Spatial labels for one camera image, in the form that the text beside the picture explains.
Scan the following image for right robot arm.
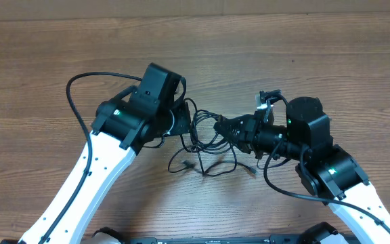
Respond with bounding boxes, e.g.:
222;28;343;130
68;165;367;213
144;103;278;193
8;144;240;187
214;95;390;243

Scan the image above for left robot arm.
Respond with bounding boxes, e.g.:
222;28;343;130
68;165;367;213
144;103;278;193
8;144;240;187
17;63;190;244

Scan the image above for black USB cable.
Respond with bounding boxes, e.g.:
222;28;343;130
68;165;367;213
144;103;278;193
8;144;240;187
167;98;259;178

